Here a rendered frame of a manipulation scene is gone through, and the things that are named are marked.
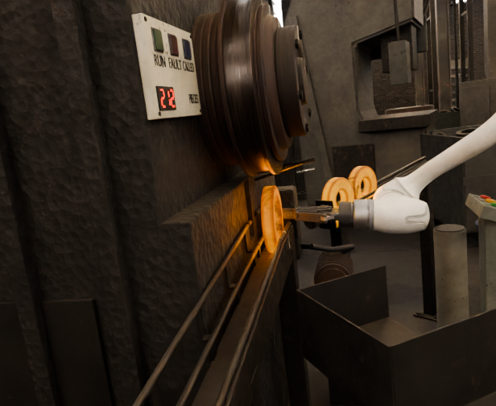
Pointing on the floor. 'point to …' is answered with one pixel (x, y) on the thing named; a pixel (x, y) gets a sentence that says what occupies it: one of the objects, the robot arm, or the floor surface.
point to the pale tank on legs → (454, 50)
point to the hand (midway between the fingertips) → (283, 213)
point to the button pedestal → (493, 264)
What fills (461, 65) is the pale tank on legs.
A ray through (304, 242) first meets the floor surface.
